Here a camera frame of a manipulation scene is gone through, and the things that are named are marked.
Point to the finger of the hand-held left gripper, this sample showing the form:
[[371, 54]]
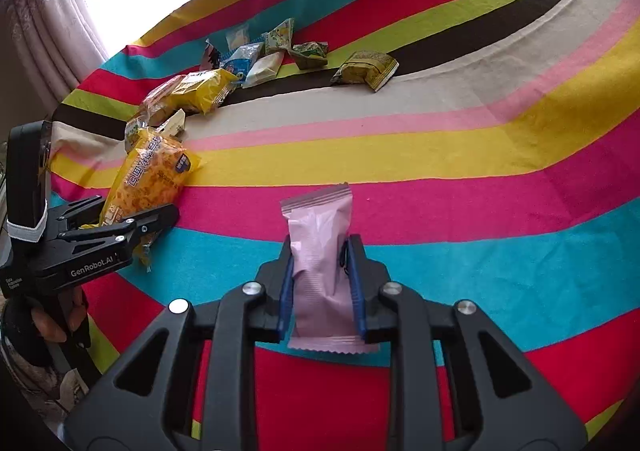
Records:
[[145, 226], [80, 212]]

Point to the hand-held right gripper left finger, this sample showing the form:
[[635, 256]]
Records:
[[286, 288]]

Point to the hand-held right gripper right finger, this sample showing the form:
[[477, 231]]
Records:
[[356, 291]]

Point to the orange cracker packet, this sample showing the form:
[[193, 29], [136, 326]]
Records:
[[150, 176]]

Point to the pink snack packet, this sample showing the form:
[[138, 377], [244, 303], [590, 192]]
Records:
[[320, 251]]

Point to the clear bread packet orange print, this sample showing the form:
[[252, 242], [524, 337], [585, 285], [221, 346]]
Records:
[[160, 101]]

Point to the clear white cake packet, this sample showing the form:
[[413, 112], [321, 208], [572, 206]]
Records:
[[262, 71]]

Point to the person's left hand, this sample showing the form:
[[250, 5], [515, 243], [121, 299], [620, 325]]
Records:
[[47, 326]]

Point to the small green white packet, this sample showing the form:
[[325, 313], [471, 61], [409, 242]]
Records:
[[136, 131]]

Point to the small cream packet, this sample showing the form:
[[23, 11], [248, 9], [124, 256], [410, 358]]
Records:
[[172, 123]]

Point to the striped colourful blanket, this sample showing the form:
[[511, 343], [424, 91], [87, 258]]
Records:
[[450, 181]]

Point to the blue white snack packet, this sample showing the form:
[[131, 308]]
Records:
[[242, 60]]

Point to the beige patterned curtain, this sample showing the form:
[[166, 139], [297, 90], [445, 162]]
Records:
[[45, 6]]

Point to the clear packet yellow biscuit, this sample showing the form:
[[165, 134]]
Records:
[[237, 37]]

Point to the olive yellow snack packet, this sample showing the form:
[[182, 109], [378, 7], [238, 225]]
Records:
[[365, 68]]

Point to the green white cartoon packet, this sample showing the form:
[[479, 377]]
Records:
[[279, 37]]

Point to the dark green snack packet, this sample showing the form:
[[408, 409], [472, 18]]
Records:
[[310, 55]]

